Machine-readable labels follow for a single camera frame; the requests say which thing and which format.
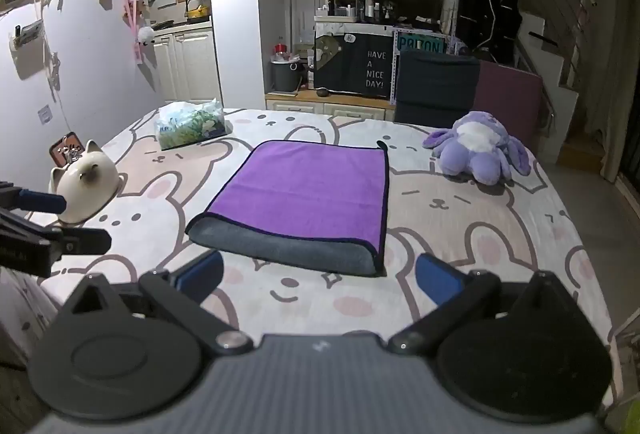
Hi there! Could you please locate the black lettered curtain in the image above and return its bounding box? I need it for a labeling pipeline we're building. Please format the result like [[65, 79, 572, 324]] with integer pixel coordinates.
[[313, 32, 397, 98]]

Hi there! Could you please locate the purple padded board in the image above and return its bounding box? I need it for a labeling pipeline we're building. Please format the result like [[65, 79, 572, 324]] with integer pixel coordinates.
[[471, 61, 545, 152]]

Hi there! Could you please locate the purple plush toy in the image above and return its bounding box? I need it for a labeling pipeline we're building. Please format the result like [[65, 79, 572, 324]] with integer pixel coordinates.
[[422, 111, 532, 187]]

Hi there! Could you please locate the black jacket with white trim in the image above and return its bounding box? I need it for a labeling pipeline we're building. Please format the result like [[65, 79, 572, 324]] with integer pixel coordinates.
[[456, 0, 524, 65]]

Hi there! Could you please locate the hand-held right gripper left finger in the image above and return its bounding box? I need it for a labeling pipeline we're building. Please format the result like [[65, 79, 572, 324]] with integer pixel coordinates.
[[57, 250, 256, 357]]

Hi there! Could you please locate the white cat-shaped ceramic figure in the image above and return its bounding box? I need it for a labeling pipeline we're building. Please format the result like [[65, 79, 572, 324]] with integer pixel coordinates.
[[49, 139, 121, 224]]

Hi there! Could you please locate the teal lettered sign plate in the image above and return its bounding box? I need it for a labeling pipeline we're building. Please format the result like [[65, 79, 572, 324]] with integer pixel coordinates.
[[397, 37, 446, 56]]

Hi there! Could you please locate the small brown picture card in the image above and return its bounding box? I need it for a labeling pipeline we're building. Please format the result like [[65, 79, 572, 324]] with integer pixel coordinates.
[[49, 131, 84, 168]]

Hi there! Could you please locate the floral tissue pack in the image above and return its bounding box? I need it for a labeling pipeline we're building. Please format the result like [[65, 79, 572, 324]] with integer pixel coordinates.
[[155, 98, 232, 151]]

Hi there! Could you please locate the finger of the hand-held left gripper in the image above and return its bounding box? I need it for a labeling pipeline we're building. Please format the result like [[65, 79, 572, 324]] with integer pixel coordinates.
[[0, 208, 112, 260], [0, 181, 68, 216]]

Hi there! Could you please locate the white wall pocket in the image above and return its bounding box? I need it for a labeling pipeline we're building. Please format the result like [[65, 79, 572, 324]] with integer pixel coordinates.
[[8, 19, 47, 80]]

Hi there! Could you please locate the dark blue cushioned chair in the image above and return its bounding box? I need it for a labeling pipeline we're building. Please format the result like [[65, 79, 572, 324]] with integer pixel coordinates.
[[394, 50, 482, 125]]

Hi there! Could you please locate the white kitchen cabinet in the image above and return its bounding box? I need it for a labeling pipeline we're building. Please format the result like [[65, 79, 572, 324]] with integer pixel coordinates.
[[150, 27, 221, 108]]

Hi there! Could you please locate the grey trash can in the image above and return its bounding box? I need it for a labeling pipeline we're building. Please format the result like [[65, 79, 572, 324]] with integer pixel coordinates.
[[271, 58, 306, 93]]

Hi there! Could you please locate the bunny printed bed sheet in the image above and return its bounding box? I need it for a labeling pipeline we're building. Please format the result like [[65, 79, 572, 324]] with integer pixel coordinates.
[[39, 106, 627, 415]]

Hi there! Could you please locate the white shelf organizer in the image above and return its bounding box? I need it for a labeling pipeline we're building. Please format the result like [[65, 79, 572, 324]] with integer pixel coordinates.
[[313, 0, 362, 24]]

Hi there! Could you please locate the purple and grey towel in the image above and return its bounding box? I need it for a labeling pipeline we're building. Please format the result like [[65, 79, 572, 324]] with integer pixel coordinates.
[[185, 139, 391, 278]]

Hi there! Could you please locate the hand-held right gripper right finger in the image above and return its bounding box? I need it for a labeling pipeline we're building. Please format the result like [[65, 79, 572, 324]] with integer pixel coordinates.
[[387, 253, 581, 357]]

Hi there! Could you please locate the pink ribbon wall decoration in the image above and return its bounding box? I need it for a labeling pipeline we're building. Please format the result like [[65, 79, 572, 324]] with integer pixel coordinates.
[[117, 0, 147, 64]]

